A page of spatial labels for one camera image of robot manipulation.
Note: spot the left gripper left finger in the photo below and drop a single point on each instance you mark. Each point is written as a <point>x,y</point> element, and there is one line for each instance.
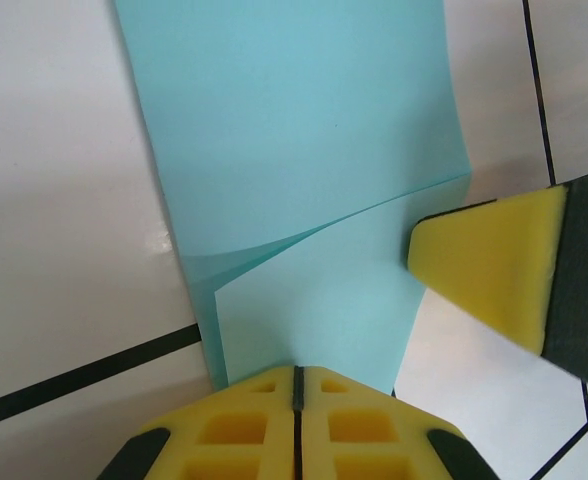
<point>234,435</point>

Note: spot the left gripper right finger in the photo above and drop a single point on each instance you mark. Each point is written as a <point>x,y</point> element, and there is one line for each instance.
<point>364,435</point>

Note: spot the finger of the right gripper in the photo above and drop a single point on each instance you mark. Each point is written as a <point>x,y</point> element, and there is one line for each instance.
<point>504,270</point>

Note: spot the teal paper sheet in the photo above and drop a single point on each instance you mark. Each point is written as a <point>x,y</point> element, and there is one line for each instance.
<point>299,125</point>

